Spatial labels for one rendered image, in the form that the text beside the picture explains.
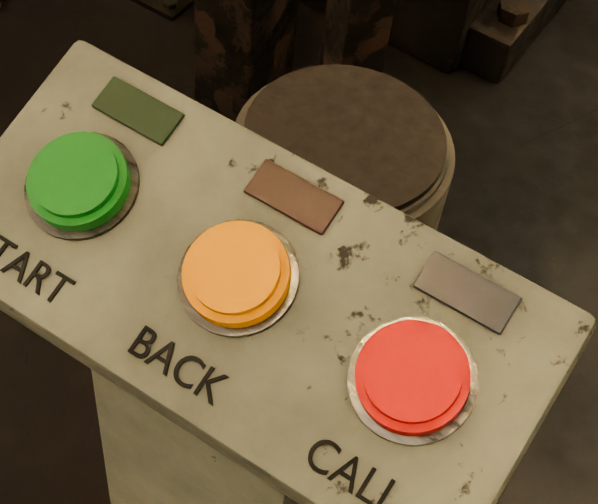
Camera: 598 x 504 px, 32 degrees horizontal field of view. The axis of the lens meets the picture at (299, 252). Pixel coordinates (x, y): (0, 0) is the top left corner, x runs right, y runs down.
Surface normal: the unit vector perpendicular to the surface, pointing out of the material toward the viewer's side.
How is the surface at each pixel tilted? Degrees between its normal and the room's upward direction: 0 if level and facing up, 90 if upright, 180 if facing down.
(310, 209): 20
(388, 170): 0
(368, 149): 0
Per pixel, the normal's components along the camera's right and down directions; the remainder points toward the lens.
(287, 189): -0.11, -0.36
